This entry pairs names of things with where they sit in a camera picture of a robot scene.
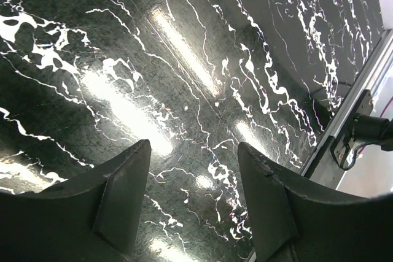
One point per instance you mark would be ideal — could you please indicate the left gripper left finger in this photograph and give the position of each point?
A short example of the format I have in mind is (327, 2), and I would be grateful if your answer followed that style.
(93, 216)

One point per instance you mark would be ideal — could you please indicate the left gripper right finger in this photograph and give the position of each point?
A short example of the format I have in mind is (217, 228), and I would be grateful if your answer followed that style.
(295, 219)

